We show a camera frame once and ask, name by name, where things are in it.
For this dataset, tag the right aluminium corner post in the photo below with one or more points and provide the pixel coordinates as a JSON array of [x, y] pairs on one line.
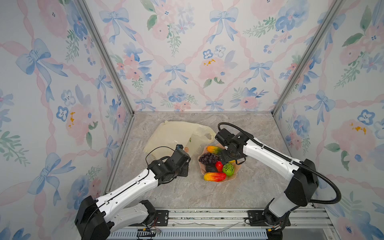
[[328, 19]]

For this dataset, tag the green-orange mango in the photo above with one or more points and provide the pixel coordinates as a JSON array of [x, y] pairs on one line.
[[214, 150]]

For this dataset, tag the yellow plastic bag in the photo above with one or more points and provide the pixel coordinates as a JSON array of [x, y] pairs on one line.
[[193, 137]]

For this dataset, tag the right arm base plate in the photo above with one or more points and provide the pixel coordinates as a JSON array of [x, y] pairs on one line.
[[260, 218]]

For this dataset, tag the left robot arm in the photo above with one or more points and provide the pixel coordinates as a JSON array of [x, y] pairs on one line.
[[97, 218]]

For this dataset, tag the left aluminium corner post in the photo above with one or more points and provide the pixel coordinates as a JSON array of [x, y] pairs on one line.
[[95, 34]]

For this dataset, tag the dark avocado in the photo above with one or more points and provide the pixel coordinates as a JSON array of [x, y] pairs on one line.
[[210, 168]]

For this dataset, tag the red-yellow mango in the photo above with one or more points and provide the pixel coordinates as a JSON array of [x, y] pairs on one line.
[[215, 177]]

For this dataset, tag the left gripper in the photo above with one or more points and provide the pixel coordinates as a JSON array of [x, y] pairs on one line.
[[185, 169]]

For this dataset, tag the pink scalloped fruit plate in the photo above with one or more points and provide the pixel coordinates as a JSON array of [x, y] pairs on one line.
[[203, 170]]

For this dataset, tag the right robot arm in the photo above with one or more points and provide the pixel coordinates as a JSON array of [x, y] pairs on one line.
[[302, 180]]

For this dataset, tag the green custard apple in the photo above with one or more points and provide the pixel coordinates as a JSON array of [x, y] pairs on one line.
[[228, 169]]

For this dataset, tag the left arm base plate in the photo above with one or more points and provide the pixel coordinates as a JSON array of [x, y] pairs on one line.
[[160, 219]]

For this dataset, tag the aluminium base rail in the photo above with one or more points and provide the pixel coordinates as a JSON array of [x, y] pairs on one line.
[[229, 224]]

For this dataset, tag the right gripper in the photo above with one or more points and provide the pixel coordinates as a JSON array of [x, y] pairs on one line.
[[223, 157]]

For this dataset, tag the aluminium corner post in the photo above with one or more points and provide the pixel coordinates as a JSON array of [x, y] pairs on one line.
[[328, 19], [95, 34]]

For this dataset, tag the purple grape bunch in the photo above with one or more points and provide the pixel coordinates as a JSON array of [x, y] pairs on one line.
[[209, 159]]

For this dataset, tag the red apple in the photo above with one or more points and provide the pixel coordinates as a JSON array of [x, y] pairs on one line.
[[219, 166]]

